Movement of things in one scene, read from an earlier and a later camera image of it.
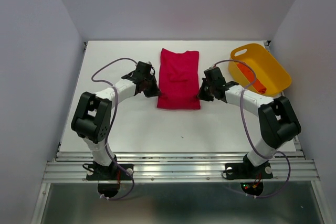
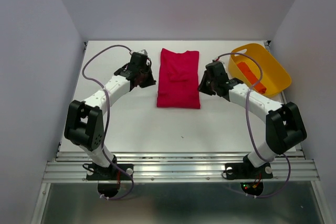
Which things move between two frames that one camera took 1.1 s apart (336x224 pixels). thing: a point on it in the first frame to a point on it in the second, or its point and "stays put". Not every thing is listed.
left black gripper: x=155 y=91 to x=151 y=82
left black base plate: x=98 y=171 stays put
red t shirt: x=178 y=80 stays put
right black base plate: x=246 y=170 stays put
